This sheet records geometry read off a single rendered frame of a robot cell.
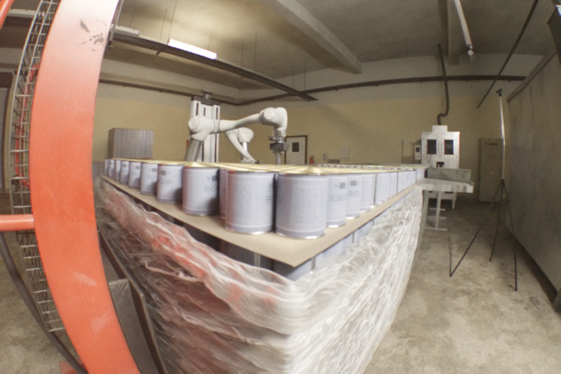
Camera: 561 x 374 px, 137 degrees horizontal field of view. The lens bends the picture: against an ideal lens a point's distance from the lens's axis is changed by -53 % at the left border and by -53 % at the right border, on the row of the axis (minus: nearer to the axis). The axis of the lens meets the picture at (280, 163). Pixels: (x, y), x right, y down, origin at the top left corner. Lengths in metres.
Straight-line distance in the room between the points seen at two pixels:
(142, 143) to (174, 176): 7.50
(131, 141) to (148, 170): 7.29
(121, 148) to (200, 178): 7.43
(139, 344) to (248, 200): 0.56
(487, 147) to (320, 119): 6.15
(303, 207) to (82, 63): 0.45
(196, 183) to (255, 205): 0.13
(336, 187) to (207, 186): 0.20
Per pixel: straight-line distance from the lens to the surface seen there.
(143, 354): 0.76
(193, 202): 0.38
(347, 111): 8.85
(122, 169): 0.82
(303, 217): 0.28
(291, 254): 0.24
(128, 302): 0.64
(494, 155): 7.91
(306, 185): 0.27
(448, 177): 1.97
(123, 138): 7.82
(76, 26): 0.52
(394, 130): 8.25
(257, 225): 0.29
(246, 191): 0.28
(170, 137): 10.22
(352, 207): 0.40
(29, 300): 0.86
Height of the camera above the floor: 1.23
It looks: 2 degrees down
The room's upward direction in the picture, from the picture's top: 1 degrees clockwise
